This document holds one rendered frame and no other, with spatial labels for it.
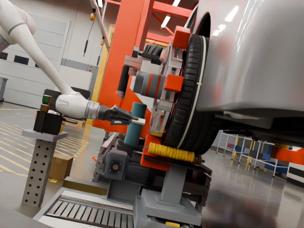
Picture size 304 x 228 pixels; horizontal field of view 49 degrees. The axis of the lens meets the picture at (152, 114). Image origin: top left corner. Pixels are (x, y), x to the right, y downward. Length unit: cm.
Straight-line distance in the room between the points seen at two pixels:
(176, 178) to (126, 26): 112
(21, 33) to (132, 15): 92
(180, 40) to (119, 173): 93
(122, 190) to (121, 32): 109
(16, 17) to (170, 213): 123
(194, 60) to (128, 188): 108
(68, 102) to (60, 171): 131
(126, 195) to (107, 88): 74
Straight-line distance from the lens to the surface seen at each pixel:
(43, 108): 188
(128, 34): 238
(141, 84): 183
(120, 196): 234
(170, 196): 191
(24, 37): 176
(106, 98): 232
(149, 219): 175
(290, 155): 477
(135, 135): 197
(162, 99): 163
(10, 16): 180
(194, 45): 172
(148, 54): 170
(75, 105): 164
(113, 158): 213
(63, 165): 288
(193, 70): 161
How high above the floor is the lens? 66
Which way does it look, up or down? 1 degrees up
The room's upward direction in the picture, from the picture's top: 13 degrees clockwise
